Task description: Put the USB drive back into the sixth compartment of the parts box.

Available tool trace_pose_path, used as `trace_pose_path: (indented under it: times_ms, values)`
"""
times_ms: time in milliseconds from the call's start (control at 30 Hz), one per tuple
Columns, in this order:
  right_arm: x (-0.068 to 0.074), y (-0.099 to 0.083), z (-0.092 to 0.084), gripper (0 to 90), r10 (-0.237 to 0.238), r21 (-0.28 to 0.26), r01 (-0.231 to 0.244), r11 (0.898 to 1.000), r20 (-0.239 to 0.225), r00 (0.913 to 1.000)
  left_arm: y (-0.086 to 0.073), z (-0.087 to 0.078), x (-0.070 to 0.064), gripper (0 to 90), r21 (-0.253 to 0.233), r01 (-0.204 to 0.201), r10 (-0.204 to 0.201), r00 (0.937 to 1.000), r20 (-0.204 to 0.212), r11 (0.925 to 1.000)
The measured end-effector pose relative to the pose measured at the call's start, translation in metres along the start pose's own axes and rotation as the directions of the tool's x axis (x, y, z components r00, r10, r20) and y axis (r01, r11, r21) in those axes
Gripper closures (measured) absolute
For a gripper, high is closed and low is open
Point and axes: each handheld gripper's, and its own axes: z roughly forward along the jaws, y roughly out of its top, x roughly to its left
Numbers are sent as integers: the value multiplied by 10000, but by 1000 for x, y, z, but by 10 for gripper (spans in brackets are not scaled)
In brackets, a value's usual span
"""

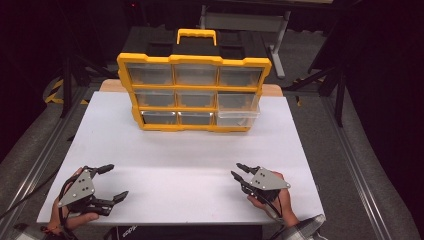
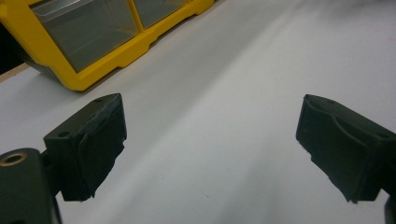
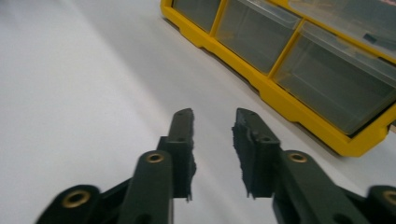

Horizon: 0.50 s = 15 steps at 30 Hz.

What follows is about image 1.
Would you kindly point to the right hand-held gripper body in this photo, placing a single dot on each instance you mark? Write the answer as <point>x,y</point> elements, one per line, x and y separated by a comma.
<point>268,181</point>

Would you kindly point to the grid of clear drawers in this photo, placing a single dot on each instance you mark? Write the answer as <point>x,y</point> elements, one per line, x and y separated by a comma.
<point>150,74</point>

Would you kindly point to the grey metal desk frame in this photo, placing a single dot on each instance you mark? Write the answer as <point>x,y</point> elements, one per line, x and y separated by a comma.
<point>246,21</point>

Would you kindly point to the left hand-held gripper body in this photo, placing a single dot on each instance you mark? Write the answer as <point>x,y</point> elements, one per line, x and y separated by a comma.
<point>78,191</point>

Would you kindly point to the person's left hand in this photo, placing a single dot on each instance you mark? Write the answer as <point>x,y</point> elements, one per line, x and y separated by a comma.
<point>71,220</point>

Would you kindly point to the black tripod stand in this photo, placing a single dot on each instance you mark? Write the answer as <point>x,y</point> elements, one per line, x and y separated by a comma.
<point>68,83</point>
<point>338,90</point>

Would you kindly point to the yellow and black hazard tape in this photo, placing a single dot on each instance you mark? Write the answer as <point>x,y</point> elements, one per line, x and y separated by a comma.
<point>55,91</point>

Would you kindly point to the clear plastic organizer drawer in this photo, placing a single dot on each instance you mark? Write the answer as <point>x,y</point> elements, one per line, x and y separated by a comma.
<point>238,116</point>

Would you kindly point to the person's right hand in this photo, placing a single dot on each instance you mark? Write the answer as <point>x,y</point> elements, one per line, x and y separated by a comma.
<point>286,206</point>

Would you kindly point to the yellow and black organizer cabinet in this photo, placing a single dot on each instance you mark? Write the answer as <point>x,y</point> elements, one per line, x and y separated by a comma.
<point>196,88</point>

